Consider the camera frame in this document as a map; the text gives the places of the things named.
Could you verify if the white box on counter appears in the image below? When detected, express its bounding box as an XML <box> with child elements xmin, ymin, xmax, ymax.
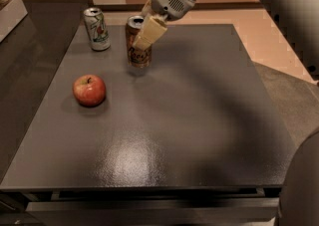
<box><xmin>0</xmin><ymin>0</ymin><xmax>28</xmax><ymax>43</ymax></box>

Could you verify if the dark drawer front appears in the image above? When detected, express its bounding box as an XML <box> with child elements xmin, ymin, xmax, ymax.
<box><xmin>27</xmin><ymin>198</ymin><xmax>278</xmax><ymax>226</ymax></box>

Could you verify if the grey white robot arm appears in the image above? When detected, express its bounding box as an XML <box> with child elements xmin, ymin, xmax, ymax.
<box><xmin>133</xmin><ymin>0</ymin><xmax>319</xmax><ymax>226</ymax></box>

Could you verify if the orange La Croix can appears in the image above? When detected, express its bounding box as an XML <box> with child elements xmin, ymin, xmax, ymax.
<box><xmin>126</xmin><ymin>15</ymin><xmax>152</xmax><ymax>68</ymax></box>

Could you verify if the white green soda can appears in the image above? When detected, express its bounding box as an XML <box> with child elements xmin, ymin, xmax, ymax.
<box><xmin>84</xmin><ymin>7</ymin><xmax>111</xmax><ymax>51</ymax></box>

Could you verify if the red apple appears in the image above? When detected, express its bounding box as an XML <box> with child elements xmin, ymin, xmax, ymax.
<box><xmin>73</xmin><ymin>75</ymin><xmax>107</xmax><ymax>107</ymax></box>

